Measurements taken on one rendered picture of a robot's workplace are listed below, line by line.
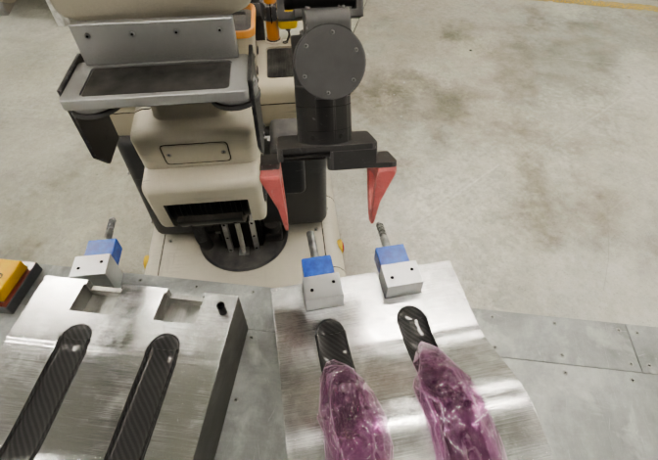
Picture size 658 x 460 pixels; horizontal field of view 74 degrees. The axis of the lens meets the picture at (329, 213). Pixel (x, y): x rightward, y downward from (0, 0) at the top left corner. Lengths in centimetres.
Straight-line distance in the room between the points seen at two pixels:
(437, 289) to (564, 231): 142
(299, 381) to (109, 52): 52
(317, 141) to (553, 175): 186
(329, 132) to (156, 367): 33
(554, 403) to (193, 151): 69
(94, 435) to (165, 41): 50
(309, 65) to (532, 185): 185
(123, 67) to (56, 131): 191
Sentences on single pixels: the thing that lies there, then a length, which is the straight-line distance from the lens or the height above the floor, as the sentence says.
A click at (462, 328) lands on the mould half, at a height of 86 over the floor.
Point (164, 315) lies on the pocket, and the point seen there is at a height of 87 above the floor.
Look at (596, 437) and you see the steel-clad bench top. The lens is 67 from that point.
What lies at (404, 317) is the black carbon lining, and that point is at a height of 85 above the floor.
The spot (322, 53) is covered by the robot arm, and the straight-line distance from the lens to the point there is 36.
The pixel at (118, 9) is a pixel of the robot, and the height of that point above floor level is 111.
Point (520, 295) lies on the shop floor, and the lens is 174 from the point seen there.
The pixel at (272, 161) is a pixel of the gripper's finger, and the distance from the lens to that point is 47.
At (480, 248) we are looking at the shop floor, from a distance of 181.
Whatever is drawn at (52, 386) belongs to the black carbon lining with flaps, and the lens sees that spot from 61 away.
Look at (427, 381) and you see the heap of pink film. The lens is 51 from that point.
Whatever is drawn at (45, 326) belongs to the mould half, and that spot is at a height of 89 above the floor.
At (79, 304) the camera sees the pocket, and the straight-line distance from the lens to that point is 65.
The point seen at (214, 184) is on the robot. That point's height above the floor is 79.
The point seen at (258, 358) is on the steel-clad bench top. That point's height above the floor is 80.
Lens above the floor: 137
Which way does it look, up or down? 49 degrees down
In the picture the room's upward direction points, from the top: straight up
